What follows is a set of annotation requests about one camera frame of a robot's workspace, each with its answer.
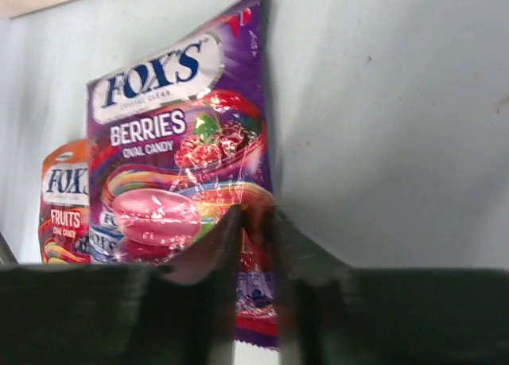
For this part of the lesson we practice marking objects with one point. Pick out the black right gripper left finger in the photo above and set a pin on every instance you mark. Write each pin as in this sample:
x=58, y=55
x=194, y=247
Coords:
x=182, y=312

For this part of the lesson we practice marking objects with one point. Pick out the orange fruits candy bag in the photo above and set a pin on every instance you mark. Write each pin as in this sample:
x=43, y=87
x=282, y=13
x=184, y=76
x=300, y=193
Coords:
x=64, y=205

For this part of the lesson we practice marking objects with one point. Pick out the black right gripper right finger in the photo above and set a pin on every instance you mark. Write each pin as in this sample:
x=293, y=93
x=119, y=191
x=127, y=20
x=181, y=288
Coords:
x=332, y=313

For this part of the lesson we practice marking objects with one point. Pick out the purple berries candy bag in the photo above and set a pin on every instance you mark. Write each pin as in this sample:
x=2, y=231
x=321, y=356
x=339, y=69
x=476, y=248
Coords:
x=177, y=138

